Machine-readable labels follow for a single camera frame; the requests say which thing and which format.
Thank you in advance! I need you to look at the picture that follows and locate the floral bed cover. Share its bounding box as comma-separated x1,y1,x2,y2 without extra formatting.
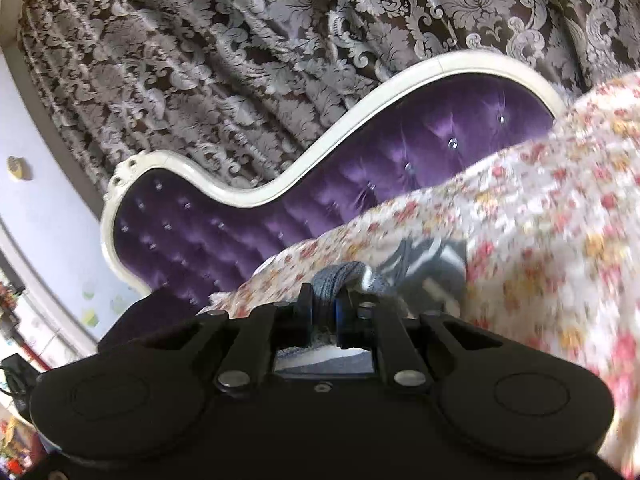
209,73,639,479

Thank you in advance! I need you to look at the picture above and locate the brown silver damask curtain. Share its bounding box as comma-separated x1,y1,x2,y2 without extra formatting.
17,0,639,190

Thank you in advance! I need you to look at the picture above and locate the purple tufted headboard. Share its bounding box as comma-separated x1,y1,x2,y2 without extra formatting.
96,50,569,356

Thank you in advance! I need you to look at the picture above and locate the grey white striped sweater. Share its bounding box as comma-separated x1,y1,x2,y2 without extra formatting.
274,237,468,375

